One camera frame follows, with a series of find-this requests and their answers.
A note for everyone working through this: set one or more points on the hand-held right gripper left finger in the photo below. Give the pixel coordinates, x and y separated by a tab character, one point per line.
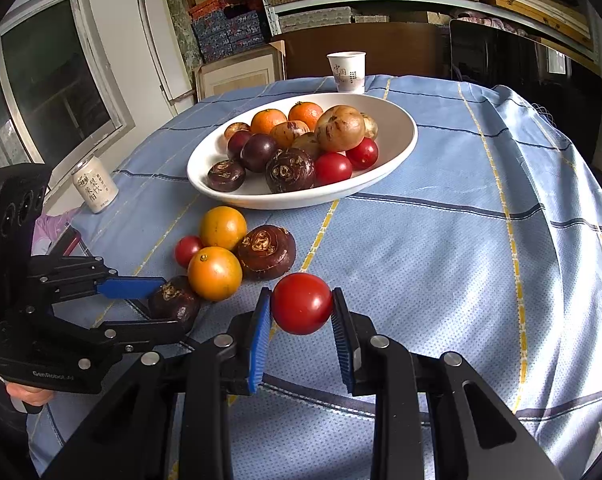
261	340

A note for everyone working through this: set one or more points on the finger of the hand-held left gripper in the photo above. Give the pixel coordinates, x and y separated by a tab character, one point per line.
126	287
146	332

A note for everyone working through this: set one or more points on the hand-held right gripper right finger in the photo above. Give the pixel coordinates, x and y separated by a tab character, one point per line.
343	345

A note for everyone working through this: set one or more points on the dark brown mangosteen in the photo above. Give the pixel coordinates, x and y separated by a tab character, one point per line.
173	300

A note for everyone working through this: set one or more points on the white oval plate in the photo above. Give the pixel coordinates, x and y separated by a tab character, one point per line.
258	194

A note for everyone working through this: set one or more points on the large dark water chestnut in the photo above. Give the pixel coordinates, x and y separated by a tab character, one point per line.
290	170

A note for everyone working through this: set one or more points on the large tan round fruit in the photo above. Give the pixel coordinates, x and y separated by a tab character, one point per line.
340	127

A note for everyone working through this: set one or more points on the orange tangerine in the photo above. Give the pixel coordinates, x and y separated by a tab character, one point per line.
267	120
305	111

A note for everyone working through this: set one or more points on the person's left hand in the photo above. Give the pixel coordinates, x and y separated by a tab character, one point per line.
31	397

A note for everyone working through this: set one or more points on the pink cloth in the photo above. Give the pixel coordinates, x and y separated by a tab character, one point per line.
51	227

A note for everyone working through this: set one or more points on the red-edged dark object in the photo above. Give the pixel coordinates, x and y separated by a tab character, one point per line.
70	241

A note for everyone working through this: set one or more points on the small red tomato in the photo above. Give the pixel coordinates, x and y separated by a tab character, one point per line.
187	251

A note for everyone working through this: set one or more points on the smooth orange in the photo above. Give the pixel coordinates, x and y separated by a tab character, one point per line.
223	227
214	274

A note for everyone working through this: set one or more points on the white drink can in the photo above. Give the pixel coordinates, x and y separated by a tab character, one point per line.
95	187

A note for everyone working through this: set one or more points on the blue checked tablecloth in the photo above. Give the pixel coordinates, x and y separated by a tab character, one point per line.
431	270

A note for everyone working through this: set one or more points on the white framed window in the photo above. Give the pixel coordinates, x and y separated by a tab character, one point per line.
56	85

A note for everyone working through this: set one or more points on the dark red plum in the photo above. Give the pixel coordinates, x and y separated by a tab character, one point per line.
237	144

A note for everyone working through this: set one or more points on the small brown round fruit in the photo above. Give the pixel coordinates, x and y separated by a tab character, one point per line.
235	130

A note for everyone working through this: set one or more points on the red tomato on plate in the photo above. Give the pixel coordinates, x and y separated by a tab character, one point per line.
363	153

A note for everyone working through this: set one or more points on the brown striped round fruit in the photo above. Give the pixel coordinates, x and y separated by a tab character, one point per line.
288	132

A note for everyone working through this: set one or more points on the white board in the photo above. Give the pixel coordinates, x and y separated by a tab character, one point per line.
163	45

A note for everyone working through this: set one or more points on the green marbled panel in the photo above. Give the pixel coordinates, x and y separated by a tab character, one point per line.
181	25

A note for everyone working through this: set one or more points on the white paper cup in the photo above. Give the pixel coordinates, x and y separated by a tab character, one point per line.
348	72

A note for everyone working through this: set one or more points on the stack of blue patterned boxes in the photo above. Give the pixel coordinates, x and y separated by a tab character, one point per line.
231	30

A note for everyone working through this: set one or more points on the brown wooden furniture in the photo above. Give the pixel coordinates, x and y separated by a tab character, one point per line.
406	50

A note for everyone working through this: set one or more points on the black screen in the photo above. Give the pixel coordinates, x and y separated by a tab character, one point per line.
531	75

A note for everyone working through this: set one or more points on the grey metal shelf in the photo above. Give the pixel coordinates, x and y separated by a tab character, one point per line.
356	0

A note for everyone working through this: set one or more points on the light wooden picture frame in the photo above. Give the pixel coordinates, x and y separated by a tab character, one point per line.
236	77

